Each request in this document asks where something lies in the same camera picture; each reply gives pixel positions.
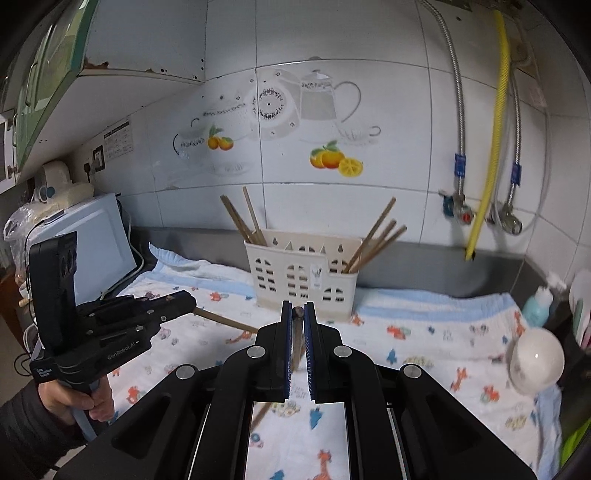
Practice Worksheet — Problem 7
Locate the white kitchen appliance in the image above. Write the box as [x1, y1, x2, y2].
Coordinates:
[33, 159, 95, 214]

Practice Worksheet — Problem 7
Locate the white cable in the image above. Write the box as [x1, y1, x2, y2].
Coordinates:
[102, 210, 155, 298]

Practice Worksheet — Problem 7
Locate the yellow gas hose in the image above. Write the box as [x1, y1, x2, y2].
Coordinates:
[464, 9, 512, 262]

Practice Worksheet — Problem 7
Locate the cream plastic utensil holder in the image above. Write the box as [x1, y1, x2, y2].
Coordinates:
[244, 234, 363, 322]

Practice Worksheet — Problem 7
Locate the green wall cabinet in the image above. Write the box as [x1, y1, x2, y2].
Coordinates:
[0, 0, 206, 186]

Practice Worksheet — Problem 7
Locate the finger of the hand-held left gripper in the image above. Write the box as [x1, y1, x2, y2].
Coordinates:
[98, 290, 197, 315]
[91, 305, 197, 352]

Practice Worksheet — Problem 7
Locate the clear plastic bag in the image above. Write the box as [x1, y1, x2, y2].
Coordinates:
[4, 202, 49, 271]

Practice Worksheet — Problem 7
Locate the light blue bottle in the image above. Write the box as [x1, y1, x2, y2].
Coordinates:
[523, 271, 568, 329]

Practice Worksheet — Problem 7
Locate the white microwave oven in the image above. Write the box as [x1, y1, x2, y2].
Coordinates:
[25, 192, 138, 303]

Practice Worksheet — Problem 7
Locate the water valve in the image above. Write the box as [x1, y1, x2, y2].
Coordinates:
[438, 188, 476, 225]
[489, 202, 524, 234]

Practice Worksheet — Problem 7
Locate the person's left hand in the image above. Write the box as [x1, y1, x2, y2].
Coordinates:
[38, 369, 116, 424]

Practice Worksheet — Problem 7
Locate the printed cartoon cloth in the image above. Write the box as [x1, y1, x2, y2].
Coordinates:
[105, 242, 565, 480]

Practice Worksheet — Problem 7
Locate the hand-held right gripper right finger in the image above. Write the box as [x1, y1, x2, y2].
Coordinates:
[304, 302, 539, 480]

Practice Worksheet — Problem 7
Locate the braided metal hose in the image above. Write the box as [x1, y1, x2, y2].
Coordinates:
[418, 0, 468, 200]
[493, 69, 526, 222]

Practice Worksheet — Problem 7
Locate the long brown chopstick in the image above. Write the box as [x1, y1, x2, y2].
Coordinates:
[191, 307, 260, 334]
[250, 306, 308, 431]

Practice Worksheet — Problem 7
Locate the person's left forearm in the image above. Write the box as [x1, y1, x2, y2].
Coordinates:
[0, 382, 89, 480]

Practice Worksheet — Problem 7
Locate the paper wall notice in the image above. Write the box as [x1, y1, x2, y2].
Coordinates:
[103, 119, 133, 162]

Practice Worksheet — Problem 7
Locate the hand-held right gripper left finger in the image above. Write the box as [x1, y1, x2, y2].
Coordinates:
[55, 301, 293, 480]

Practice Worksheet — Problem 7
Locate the white bowl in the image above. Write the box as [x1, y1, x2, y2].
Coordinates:
[507, 327, 566, 396]

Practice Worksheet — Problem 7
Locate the bunch of wooden chopsticks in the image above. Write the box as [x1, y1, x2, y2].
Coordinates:
[220, 186, 408, 274]

